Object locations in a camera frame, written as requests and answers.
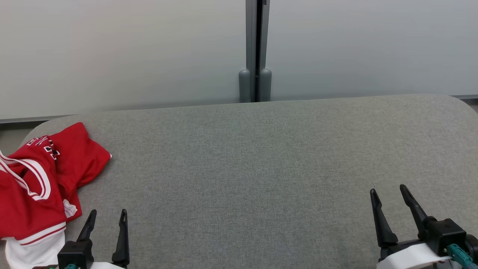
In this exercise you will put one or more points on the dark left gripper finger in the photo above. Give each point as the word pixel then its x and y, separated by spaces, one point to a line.
pixel 86 229
pixel 121 246

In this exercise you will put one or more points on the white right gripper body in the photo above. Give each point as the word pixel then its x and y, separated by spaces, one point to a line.
pixel 403 257

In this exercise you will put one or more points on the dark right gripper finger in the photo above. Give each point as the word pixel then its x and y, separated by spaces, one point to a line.
pixel 384 231
pixel 416 215

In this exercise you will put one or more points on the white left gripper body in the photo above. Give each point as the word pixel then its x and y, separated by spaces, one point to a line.
pixel 106 266

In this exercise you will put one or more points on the red basketball jersey white sleeves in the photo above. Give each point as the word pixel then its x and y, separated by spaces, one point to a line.
pixel 22 209

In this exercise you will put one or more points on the grey fabric sofa cushion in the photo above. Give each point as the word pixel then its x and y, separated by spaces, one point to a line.
pixel 239 179

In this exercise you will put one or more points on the frosted white partition panel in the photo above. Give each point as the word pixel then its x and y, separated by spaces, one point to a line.
pixel 112 56
pixel 373 45

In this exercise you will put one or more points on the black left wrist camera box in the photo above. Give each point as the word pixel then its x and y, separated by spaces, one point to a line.
pixel 74 254

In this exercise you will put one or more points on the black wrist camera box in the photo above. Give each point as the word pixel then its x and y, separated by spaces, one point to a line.
pixel 74 254
pixel 444 233

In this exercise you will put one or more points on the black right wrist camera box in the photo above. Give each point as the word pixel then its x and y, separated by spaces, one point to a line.
pixel 444 233

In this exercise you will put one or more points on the grey partition base rail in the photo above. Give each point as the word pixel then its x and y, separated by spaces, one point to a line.
pixel 37 119
pixel 466 97

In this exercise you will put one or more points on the grey partition frame post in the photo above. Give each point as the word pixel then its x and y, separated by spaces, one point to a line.
pixel 249 37
pixel 264 37

